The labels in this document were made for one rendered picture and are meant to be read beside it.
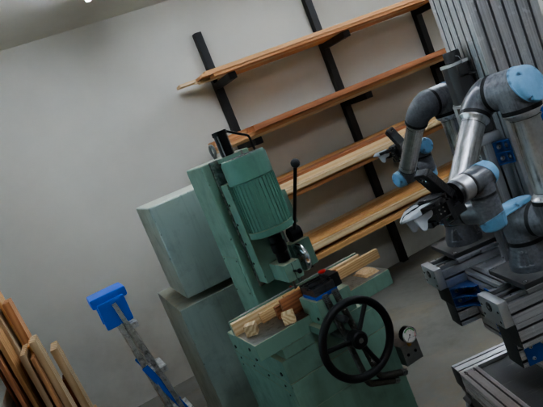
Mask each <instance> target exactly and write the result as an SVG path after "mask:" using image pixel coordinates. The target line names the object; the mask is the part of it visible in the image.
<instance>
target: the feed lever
mask: <svg viewBox="0 0 543 407"><path fill-rule="evenodd" d="M299 165H300V161H299V160H298V159H297V158H294V159H292V160H291V166H292V167H293V221H294V223H293V226H292V227H290V228H288V229H286V235H287V238H288V239H289V241H291V242H294V241H296V240H298V239H300V238H302V237H303V232H302V230H301V227H300V226H299V225H297V167H298V166H299Z"/></svg>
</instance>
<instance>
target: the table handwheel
mask: <svg viewBox="0 0 543 407"><path fill-rule="evenodd" d="M353 304H362V307H361V311H360V318H359V322H358V326H357V329H352V330H351V331H349V330H347V329H346V332H345V333H344V335H343V337H342V336H341V335H340V333H339V331H338V330H335V331H334V332H332V333H330V335H332V336H335V337H337V338H341V339H343V340H345V342H342V343H340V344H338V345H337V346H333V347H331V348H329V349H327V334H328V331H329V328H330V325H331V323H332V321H333V320H334V319H335V316H336V315H337V314H338V313H339V312H341V311H342V310H343V309H344V308H346V307H348V306H350V305H353ZM367 305H368V306H370V307H372V308H374V309H375V310H376V311H377V312H378V313H379V314H380V316H381V318H382V320H383V322H384V325H385V334H386V338H385V348H384V350H383V352H382V355H381V357H380V358H378V357H377V356H376V355H375V354H374V353H373V352H372V351H371V350H370V349H369V348H368V346H367V344H368V335H367V334H366V333H365V332H363V331H362V328H363V323H364V315H365V312H366V308H367ZM346 346H351V347H354V348H356V349H358V350H361V349H364V350H365V351H366V352H367V353H368V354H369V355H370V356H371V358H372V359H373V360H374V361H375V362H376V364H375V365H374V366H373V367H372V368H370V369H369V370H368V371H366V372H364V373H361V374H358V375H349V374H346V373H344V372H342V371H340V370H339V369H338V368H337V367H336V366H335V365H334V364H333V363H332V362H331V360H330V356H329V354H331V353H333V352H335V351H337V350H340V349H342V348H344V347H346ZM393 347H394V326H393V323H392V320H391V318H390V316H389V314H388V312H387V311H386V309H385V308H384V307H383V306H382V304H380V303H379V302H378V301H376V300H374V299H373V298H371V297H368V296H349V297H347V298H345V299H343V300H341V301H339V302H338V303H337V304H335V305H334V306H333V307H332V308H331V309H330V311H329V312H328V313H327V314H326V316H325V318H324V320H323V322H322V325H321V328H320V331H319V335H318V349H319V354H320V357H321V360H322V362H323V364H324V366H325V368H326V369H327V370H328V372H329V373H331V374H332V375H333V377H334V378H336V379H338V380H341V381H343V382H345V383H349V384H358V383H363V382H365V381H367V380H370V379H372V378H373V377H374V376H376V375H377V374H378V373H379V372H380V371H381V370H382V369H383V368H384V366H385V365H386V364H387V362H388V360H389V357H390V356H391V353H392V350H393Z"/></svg>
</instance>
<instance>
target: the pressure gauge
mask: <svg viewBox="0 0 543 407"><path fill-rule="evenodd" d="M409 334H410V335H409ZM398 335H399V338H400V339H401V340H402V341H403V342H406V344H407V345H408V346H411V343H412V342H413V341H414V340H415V339H416V336H417V333H416V330H415V328H414V327H412V326H408V325H404V326H403V327H402V328H401V329H400V330H399V333H398ZM409 337H410V338H409ZM408 340H409V341H408Z"/></svg>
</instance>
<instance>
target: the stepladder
mask: <svg viewBox="0 0 543 407"><path fill-rule="evenodd" d="M126 295H127V291H126V289H125V287H124V286H123V285H122V284H121V283H114V284H112V285H111V286H109V287H106V288H104V289H102V290H100V291H98V292H96V293H94V294H92V295H90V296H88V297H87V298H86V300H87V302H88V304H89V305H90V307H91V308H92V309H93V310H97V312H98V314H99V317H100V319H101V321H102V323H103V324H104V325H105V326H106V328H107V330H108V331H109V330H111V329H114V328H115V327H117V328H118V330H119V331H120V332H121V334H122V336H123V337H124V340H125V341H126V342H127V344H128V346H129V348H130V349H131V351H132V352H133V354H134V356H135V357H136V359H135V361H136V362H137V363H138V364H139V365H140V366H141V368H142V371H143V372H144V373H145V374H146V376H147V377H148V379H149V381H150V383H151V384H152V385H153V387H154V389H155V391H156V392H157V394H158V395H159V397H160V399H161V400H162V403H163V404H164V405H165V407H194V406H193V405H192V404H191V403H190V401H189V400H188V399H187V398H186V397H184V398H183V399H182V400H181V397H180V396H179V395H178V393H177V392H176V391H175V389H174V388H173V386H172V385H171V383H170V381H169V380H168V379H167V378H166V376H165V374H164V373H163V372H165V371H167V370H169V369H168V367H167V365H166V364H165V363H164V362H163V361H162V360H161V359H160V358H159V357H158V358H156V359H154V357H153V356H152V355H151V353H150V352H149V350H148V349H147V347H146V346H145V344H144V342H143V341H142V340H141V338H140V337H139V335H138V334H137V332H136V330H135V328H137V327H138V326H139V324H138V321H137V320H136V319H135V318H134V317H133V315H132V312H131V310H130V308H129V306H128V304H127V301H126V299H125V298H124V296H126ZM138 348H139V349H138ZM143 356H144V357H143ZM145 359H146V361H147V362H148V363H147V362H146V361H145ZM167 396H168V397H169V398H170V399H171V400H172V401H173V402H174V404H171V402H170V400H169V398H168V397H167Z"/></svg>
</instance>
